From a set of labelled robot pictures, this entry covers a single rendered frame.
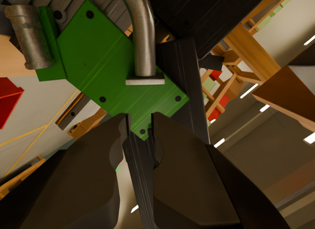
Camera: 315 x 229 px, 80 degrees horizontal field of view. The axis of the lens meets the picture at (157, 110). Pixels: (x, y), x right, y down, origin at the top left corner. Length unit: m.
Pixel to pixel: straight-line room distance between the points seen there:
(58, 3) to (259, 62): 0.95
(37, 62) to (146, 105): 0.17
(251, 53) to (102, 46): 0.89
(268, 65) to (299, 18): 9.19
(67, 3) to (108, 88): 0.13
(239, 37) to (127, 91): 0.85
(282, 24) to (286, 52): 1.16
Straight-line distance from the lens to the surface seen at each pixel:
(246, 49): 1.10
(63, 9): 0.33
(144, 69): 0.26
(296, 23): 10.23
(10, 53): 0.61
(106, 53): 0.30
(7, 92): 0.72
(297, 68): 0.39
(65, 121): 0.51
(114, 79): 0.31
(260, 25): 9.15
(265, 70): 1.12
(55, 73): 0.33
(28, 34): 0.30
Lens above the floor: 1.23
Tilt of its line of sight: 3 degrees up
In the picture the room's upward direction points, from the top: 136 degrees clockwise
